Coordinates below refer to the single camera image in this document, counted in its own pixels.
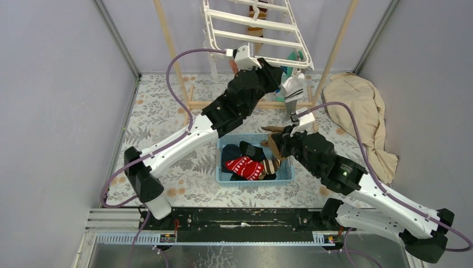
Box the white black striped sock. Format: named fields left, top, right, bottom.
left=281, top=71, right=305, bottom=121

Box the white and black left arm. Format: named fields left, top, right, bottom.
left=124, top=58, right=284, bottom=229

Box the black patterned sock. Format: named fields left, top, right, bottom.
left=231, top=141, right=267, bottom=181

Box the beige cloth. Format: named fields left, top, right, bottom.
left=322, top=73, right=398, bottom=184

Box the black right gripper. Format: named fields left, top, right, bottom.
left=271, top=123, right=320, bottom=176

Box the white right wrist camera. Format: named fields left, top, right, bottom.
left=290, top=107, right=315, bottom=137

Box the white plastic clip hanger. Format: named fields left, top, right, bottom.
left=201, top=1, right=314, bottom=71

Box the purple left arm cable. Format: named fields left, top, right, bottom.
left=100, top=48, right=228, bottom=209

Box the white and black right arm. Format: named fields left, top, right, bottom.
left=270, top=127, right=455, bottom=264

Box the light blue plastic basket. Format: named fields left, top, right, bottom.
left=215, top=133, right=295, bottom=187

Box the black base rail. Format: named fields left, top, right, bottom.
left=158, top=208, right=334, bottom=243

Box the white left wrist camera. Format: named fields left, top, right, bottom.
left=225, top=42, right=262, bottom=70

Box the red white dotted sock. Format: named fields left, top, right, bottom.
left=225, top=156, right=264, bottom=181

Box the wooden drying rack frame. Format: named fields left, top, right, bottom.
left=154, top=1, right=358, bottom=121

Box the maroon olive striped sock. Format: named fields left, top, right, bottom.
left=247, top=0, right=269, bottom=54

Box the brown tan sock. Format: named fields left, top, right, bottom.
left=261, top=126, right=286, bottom=161

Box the brown white striped sock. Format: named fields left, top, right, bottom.
left=258, top=159, right=282, bottom=180

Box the teal patterned sock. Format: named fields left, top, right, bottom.
left=274, top=51, right=306, bottom=103

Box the floral table mat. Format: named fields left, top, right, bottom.
left=107, top=74, right=371, bottom=208

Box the navy blue sock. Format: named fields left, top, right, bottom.
left=221, top=144, right=242, bottom=174

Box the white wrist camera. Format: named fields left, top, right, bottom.
left=225, top=42, right=262, bottom=70
left=290, top=107, right=315, bottom=137

